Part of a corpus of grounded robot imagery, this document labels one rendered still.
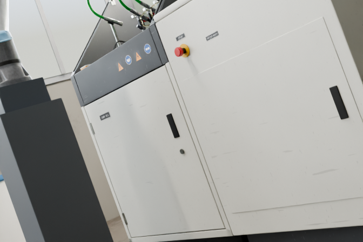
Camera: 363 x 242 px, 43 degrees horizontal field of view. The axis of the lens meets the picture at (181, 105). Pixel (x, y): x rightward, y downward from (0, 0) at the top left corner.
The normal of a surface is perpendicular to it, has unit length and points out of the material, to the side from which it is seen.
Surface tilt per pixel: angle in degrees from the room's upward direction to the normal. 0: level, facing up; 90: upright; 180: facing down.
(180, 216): 90
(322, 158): 90
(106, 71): 90
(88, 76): 90
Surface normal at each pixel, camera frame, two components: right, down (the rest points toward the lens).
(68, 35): 0.55, -0.22
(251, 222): -0.68, 0.23
